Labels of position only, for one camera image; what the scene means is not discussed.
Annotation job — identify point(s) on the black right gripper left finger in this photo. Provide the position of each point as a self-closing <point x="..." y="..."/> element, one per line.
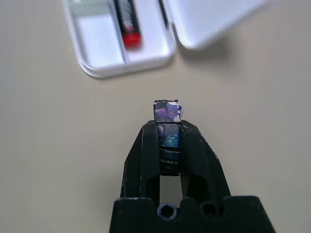
<point x="138" y="165"/>

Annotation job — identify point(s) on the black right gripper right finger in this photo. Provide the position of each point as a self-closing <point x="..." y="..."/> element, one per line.
<point x="201" y="165"/>

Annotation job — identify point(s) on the small dark printed eraser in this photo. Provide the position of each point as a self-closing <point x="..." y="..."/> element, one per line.
<point x="167" y="143"/>

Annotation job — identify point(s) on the red black marker pen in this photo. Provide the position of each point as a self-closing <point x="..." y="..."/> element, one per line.
<point x="131" y="36"/>

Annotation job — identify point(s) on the white plastic pencil case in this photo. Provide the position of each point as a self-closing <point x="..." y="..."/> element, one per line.
<point x="97" y="36"/>

